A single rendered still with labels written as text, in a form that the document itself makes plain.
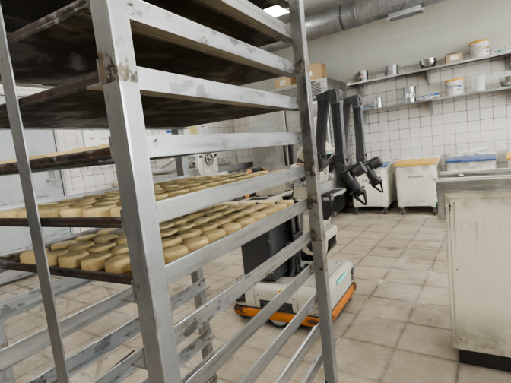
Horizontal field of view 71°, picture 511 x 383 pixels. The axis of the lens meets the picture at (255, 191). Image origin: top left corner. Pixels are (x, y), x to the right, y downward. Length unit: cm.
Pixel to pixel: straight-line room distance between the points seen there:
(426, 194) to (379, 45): 239
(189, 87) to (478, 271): 160
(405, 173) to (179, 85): 486
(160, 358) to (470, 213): 156
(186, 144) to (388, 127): 552
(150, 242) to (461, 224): 157
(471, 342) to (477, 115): 419
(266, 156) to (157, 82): 531
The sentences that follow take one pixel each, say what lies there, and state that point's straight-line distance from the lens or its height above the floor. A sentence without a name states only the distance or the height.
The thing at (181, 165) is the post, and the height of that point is 110.
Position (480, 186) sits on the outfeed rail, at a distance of 183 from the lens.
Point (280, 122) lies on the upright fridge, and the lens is 565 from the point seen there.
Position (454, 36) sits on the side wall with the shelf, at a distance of 598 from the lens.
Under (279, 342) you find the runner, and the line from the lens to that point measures 86.
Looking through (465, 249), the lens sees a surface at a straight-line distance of 188.
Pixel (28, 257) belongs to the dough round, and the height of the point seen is 97.
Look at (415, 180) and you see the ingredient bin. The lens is 529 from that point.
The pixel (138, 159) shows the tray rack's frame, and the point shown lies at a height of 113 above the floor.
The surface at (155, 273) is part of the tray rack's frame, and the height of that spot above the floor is 98.
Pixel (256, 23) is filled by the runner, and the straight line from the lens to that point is 87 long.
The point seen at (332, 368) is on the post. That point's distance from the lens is 115.
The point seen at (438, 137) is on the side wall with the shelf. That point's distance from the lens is 587.
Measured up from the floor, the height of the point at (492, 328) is 21.
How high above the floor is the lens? 112
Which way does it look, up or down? 6 degrees down
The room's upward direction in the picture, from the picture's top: 6 degrees counter-clockwise
